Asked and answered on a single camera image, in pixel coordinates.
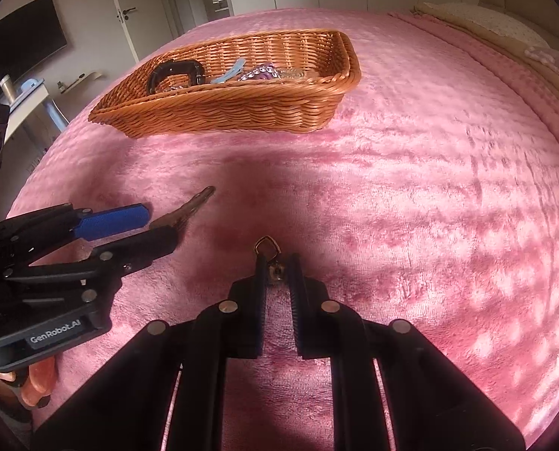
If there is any pink plush blanket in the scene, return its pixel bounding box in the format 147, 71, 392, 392
7, 7, 559, 451

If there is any person's left hand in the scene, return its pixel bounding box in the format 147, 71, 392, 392
0, 354, 57, 409

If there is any black wall television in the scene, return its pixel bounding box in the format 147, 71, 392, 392
0, 0, 68, 88

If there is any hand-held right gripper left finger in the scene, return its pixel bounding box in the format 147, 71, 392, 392
30, 254, 268, 451

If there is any brown wicker basket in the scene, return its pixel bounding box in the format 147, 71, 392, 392
88, 29, 362, 139

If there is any gold and white thermos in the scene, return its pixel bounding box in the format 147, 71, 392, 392
0, 74, 17, 104

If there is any pink bead bracelet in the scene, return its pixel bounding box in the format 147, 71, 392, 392
239, 68, 282, 83

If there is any small beige wall shelf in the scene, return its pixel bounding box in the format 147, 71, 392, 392
56, 71, 102, 94

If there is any beige quilt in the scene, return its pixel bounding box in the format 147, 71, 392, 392
413, 5, 559, 118

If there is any pink checked pillow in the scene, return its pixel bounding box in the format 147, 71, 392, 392
526, 47, 559, 86

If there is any white floral pillow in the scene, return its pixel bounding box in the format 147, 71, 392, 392
422, 2, 551, 50

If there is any light blue hair clip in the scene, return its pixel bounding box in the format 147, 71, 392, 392
211, 58, 247, 86

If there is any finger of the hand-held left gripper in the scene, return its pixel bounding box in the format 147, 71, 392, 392
0, 202, 151, 257
2, 224, 182, 288

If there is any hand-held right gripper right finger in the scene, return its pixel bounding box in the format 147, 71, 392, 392
288, 253, 527, 451

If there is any white door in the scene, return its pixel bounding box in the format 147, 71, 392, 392
94, 0, 179, 64

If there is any small gold ring clasp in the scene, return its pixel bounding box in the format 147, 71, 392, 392
253, 236, 288, 287

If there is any black strap band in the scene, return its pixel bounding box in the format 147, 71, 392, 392
147, 59, 206, 96

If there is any blue and white desk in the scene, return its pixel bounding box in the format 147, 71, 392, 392
0, 80, 71, 166

